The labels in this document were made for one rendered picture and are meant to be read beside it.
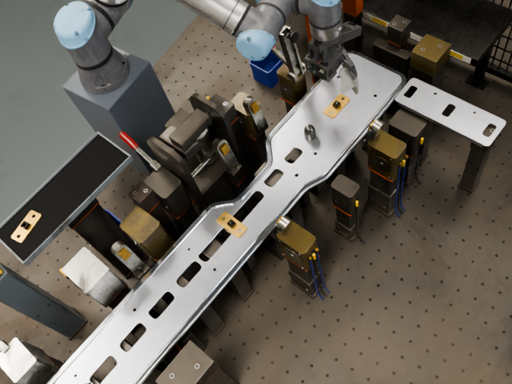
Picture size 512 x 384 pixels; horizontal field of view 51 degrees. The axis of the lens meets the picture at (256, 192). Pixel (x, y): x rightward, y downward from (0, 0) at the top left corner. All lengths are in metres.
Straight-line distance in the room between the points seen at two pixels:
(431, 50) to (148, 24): 2.23
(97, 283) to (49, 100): 2.16
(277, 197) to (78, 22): 0.70
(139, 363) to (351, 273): 0.68
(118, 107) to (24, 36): 2.28
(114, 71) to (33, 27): 2.29
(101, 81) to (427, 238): 1.08
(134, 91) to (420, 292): 1.03
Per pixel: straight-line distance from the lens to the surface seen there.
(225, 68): 2.16
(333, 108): 1.59
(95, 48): 1.60
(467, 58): 1.70
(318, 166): 1.49
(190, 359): 1.32
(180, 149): 1.40
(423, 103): 1.61
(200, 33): 2.33
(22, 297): 1.55
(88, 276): 1.38
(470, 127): 1.58
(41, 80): 3.56
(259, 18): 1.21
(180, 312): 1.39
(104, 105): 1.66
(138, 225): 1.43
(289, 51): 1.54
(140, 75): 1.70
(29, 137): 3.32
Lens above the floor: 2.27
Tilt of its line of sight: 60 degrees down
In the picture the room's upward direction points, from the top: 19 degrees counter-clockwise
